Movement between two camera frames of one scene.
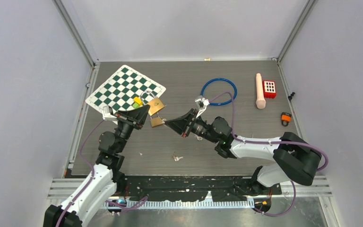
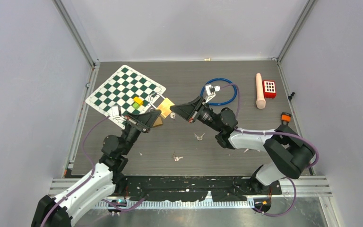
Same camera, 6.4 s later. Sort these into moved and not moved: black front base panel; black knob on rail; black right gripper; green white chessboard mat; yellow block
Moved: black right gripper
Not moved: yellow block; green white chessboard mat; black knob on rail; black front base panel
